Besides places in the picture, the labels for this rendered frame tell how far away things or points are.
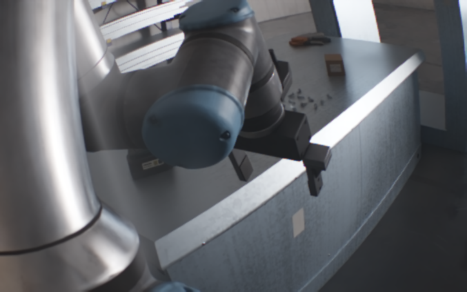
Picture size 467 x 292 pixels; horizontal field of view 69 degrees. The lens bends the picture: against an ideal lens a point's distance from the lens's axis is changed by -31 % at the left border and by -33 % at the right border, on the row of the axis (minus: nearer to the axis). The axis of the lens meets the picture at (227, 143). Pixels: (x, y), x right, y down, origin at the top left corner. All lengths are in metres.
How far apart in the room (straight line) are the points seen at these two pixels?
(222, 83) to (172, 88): 0.05
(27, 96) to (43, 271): 0.08
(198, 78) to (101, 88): 0.11
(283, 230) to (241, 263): 0.17
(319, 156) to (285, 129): 0.07
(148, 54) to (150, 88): 4.67
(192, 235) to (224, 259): 0.20
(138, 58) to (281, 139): 4.48
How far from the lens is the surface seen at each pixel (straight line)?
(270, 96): 0.60
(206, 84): 0.44
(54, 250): 0.20
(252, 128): 0.63
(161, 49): 5.24
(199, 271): 1.05
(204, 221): 0.94
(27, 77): 0.19
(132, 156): 1.12
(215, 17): 0.51
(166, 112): 0.43
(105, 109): 0.50
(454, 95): 2.41
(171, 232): 0.89
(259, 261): 1.20
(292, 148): 0.65
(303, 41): 2.24
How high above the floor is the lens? 1.12
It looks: 23 degrees down
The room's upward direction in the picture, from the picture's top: 12 degrees counter-clockwise
